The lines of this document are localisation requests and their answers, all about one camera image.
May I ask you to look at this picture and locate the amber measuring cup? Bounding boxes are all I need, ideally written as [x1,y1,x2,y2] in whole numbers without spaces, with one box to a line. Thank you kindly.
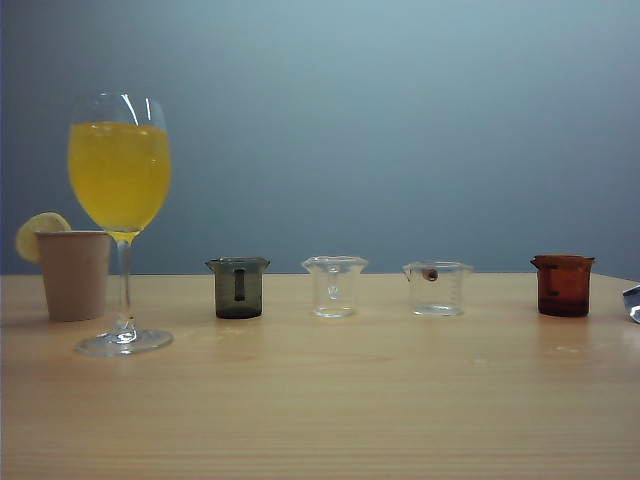
[529,253,597,317]

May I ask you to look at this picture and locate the dark grey measuring cup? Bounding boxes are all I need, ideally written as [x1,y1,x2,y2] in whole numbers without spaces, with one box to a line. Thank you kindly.
[204,256,272,320]

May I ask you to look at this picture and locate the clear measuring cup brown spot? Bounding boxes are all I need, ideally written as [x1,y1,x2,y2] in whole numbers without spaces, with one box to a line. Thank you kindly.
[402,260,475,318]

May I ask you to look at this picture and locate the beige paper cup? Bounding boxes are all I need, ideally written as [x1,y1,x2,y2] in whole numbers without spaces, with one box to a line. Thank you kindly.
[34,229,112,323]

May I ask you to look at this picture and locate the wine glass with juice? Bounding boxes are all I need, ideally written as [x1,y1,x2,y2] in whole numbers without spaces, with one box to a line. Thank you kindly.
[66,91,175,358]

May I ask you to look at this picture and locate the yellow lemon slice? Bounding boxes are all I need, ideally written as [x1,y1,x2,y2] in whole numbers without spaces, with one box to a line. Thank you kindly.
[15,211,73,264]

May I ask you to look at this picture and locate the silver foil piece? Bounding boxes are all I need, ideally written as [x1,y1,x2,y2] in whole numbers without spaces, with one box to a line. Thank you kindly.
[621,283,640,325]

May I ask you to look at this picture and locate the clear measuring cup with handle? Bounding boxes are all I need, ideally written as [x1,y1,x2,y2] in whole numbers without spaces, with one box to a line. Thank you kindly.
[301,255,370,319]

